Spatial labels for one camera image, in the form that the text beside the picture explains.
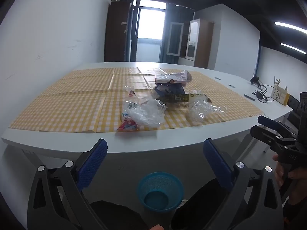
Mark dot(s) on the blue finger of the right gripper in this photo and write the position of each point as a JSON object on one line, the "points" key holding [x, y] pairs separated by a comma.
{"points": [[277, 126], [264, 136]]}

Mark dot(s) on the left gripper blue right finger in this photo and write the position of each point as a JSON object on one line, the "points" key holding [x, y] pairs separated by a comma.
{"points": [[218, 164]]}

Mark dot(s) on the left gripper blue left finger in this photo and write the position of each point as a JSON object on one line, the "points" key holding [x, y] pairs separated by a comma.
{"points": [[91, 164]]}

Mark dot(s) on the clear crinkled plastic wrap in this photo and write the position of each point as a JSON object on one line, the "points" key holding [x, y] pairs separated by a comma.
{"points": [[200, 110]]}

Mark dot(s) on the dark blue bag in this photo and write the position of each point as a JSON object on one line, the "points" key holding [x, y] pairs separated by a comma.
{"points": [[167, 89]]}

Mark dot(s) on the white red-edged zip bag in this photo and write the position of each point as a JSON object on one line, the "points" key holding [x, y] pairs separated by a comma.
{"points": [[182, 78]]}

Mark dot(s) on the red blue snack wrapper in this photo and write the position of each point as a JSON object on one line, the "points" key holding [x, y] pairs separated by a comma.
{"points": [[128, 122]]}

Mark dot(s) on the black office chair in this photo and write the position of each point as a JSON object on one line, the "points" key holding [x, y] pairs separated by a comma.
{"points": [[295, 115]]}

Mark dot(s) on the blue plastic waste basket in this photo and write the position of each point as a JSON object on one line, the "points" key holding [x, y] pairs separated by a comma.
{"points": [[160, 192]]}

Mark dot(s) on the yellow checkered tablecloth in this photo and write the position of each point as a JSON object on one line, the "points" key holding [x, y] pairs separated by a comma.
{"points": [[93, 100]]}

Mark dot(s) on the brown glass-door cabinet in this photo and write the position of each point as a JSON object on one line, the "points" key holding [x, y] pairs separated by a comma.
{"points": [[191, 41]]}

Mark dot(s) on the dark wooden wardrobe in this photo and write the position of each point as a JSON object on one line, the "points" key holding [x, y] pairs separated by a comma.
{"points": [[117, 31]]}

